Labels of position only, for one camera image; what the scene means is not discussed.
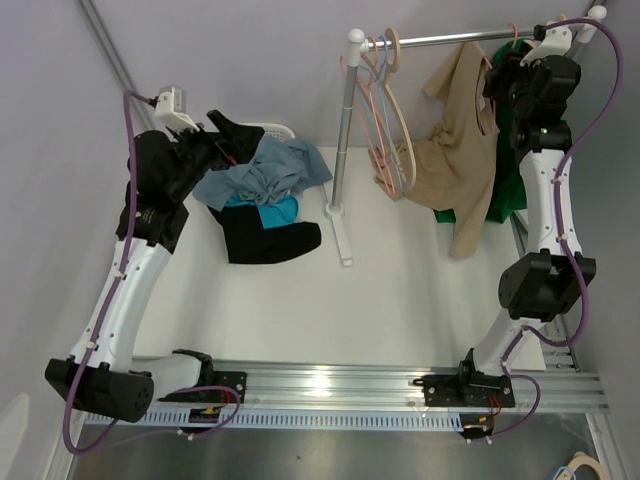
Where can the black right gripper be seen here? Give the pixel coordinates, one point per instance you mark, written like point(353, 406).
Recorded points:
point(507, 69)

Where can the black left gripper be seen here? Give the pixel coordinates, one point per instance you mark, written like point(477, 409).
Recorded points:
point(238, 143)

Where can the grey blue t shirt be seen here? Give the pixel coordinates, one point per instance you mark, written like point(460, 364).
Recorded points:
point(276, 169)

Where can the teal t shirt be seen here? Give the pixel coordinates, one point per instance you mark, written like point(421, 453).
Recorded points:
point(272, 215)

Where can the black t shirt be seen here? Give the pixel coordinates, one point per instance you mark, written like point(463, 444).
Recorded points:
point(248, 242)

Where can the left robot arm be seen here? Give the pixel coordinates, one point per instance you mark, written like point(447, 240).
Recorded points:
point(100, 376)

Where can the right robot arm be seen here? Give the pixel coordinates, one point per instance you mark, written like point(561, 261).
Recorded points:
point(553, 274)

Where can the beige t shirt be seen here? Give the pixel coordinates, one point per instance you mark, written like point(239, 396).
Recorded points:
point(456, 163)

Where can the beige hanger on floor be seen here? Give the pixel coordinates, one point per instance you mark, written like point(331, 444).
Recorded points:
point(581, 460)

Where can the white perforated plastic basket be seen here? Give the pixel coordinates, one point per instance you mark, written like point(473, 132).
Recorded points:
point(280, 132)

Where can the silver white clothes rack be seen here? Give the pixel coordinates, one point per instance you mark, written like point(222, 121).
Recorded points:
point(358, 46)

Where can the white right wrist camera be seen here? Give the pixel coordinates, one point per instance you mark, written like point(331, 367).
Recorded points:
point(552, 40)

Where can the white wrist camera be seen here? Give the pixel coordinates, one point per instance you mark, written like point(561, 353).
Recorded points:
point(170, 110)
point(552, 40)

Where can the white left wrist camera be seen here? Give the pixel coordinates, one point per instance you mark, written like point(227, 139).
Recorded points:
point(170, 110)

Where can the grey wall corner profile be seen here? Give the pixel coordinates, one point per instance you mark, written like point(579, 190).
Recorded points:
point(99, 31)

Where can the white slotted cable duct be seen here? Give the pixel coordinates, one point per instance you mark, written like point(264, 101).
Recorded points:
point(262, 418)

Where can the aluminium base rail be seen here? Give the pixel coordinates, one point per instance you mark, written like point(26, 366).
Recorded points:
point(559, 388)

